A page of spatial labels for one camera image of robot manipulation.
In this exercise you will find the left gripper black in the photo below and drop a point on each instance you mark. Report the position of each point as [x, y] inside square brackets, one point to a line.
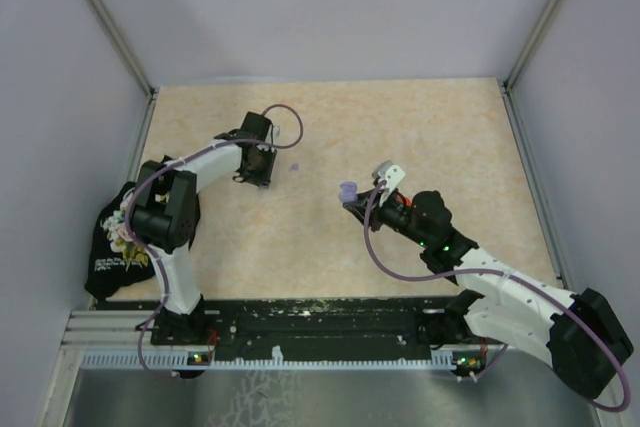
[263, 178]

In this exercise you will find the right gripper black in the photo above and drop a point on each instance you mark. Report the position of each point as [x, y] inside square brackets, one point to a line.
[377, 212]

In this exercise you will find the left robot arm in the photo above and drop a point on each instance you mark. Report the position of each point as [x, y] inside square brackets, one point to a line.
[166, 209]

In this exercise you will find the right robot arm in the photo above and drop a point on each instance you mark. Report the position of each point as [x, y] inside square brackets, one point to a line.
[577, 335]

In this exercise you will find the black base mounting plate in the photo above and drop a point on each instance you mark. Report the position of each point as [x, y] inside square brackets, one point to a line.
[319, 329]

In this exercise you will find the black floral printed cloth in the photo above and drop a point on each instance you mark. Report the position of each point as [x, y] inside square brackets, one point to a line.
[115, 261]

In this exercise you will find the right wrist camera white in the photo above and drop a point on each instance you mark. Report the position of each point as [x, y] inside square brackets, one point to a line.
[391, 175]

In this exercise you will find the aluminium frame corner post right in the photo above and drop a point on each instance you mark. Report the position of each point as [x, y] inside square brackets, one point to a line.
[533, 41]

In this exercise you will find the aluminium frame corner post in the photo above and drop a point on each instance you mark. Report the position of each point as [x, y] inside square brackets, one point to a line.
[533, 41]
[122, 46]

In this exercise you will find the aluminium frame corner post left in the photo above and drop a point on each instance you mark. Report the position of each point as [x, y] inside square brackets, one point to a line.
[122, 46]

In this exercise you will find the white slotted cable duct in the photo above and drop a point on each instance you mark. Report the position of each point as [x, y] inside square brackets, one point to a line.
[194, 360]

